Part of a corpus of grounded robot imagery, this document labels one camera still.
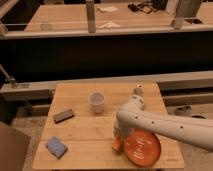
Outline orange pepper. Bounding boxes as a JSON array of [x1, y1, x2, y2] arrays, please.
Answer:
[[112, 139, 123, 154]]

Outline orange ceramic bowl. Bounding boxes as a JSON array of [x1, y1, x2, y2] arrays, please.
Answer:
[[123, 131, 161, 167]]

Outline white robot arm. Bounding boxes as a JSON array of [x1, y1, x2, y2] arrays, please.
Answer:
[[114, 95, 213, 151]]

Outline translucent plastic cup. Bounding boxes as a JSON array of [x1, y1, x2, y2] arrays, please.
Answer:
[[88, 92, 105, 114]]

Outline wooden table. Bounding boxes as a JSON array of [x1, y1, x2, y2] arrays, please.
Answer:
[[32, 82, 186, 171]]

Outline dark grey sponge block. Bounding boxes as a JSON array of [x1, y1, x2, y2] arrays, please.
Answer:
[[53, 109, 75, 124]]

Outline blue sponge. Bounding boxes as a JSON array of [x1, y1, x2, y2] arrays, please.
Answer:
[[45, 136, 68, 159]]

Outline blue and black device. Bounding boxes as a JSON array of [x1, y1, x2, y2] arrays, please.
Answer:
[[174, 105, 204, 119]]

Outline brown cardboard box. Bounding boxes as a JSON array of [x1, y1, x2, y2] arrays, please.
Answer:
[[0, 121, 30, 171]]

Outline white paper on far table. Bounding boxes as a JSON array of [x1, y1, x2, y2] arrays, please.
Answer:
[[98, 21, 121, 29]]

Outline black cables on far table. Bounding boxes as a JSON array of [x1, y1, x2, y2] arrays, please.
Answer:
[[127, 0, 168, 14]]

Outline grey metal post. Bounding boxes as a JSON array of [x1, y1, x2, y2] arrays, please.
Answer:
[[171, 0, 203, 29], [86, 0, 96, 33]]

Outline grey metal post right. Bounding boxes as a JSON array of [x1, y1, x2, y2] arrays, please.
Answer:
[[171, 0, 203, 29]]

